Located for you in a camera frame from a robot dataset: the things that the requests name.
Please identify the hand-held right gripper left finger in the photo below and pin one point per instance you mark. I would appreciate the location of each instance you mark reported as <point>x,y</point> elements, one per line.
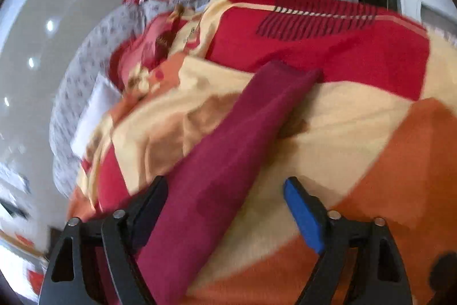
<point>150,212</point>

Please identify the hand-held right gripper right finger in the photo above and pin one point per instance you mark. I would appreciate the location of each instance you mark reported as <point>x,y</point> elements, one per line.
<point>303,212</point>

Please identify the maroon fleece garment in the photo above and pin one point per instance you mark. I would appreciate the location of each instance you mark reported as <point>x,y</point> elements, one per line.
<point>221,165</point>

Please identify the red orange patchwork printed blanket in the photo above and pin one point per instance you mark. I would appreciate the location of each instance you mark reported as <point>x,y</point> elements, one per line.
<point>357,133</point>

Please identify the white pillow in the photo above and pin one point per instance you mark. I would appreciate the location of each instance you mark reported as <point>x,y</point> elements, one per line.
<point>96,112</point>

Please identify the red cushion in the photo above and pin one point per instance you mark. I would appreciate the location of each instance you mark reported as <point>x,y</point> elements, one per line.
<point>142,51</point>

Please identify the floral grey quilt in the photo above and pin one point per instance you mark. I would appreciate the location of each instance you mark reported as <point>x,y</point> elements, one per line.
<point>78,58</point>

